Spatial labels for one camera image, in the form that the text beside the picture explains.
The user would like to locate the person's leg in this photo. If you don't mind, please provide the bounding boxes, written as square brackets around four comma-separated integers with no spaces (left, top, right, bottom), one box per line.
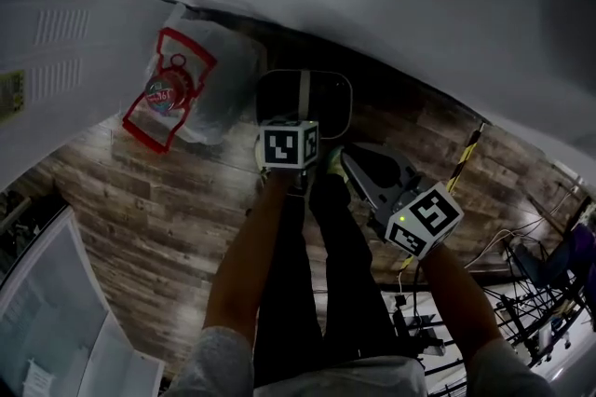
[308,171,423,366]
[253,180,327,387]

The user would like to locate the clear plastic bag red print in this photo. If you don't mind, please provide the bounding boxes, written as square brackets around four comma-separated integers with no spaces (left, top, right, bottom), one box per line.
[121,3,263,156]

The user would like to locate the person's grey shirt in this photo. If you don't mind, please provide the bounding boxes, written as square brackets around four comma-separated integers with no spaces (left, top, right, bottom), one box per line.
[162,324,558,397]

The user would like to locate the yellow black striped pole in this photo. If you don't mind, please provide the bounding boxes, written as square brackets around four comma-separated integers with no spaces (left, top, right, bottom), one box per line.
[399,121,487,276]

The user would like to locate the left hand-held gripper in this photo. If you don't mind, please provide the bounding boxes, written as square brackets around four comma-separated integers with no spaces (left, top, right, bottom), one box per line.
[257,118,321,198]

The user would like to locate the white cable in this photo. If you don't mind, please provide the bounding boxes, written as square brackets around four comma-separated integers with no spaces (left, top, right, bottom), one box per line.
[397,185,578,308]

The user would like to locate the person's right forearm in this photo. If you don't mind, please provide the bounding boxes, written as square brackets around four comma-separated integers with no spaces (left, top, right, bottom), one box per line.
[416,239,503,357]

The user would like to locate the person's left forearm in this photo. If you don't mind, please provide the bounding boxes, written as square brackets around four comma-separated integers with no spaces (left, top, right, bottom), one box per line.
[203,169,299,340]

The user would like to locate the black container white rim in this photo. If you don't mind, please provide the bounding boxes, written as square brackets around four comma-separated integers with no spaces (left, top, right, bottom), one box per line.
[254,68,354,141]

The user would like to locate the black metal frame stand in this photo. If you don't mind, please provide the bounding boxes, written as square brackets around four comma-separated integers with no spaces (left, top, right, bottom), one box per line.
[390,240,596,387]

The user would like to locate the person's right shoe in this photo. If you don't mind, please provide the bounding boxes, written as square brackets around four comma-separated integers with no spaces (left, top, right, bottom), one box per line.
[324,144,349,178]

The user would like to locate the white vented cabinet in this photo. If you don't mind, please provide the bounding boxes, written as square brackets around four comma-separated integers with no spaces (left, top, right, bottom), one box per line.
[0,0,187,192]

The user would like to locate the person's right leg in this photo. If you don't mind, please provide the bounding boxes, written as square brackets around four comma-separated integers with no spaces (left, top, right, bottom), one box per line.
[308,171,423,366]

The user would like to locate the purple fabric item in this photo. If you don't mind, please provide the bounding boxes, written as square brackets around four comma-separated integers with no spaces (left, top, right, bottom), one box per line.
[556,198,596,298]

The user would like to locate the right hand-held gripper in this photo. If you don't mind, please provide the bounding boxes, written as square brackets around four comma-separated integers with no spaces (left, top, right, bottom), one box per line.
[341,142,466,261]

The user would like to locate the yellow label sticker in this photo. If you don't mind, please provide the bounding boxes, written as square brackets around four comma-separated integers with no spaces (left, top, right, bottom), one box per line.
[0,69,27,122]

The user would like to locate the person's left leg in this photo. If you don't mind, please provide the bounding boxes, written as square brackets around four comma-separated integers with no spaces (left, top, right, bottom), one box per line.
[253,180,327,387]

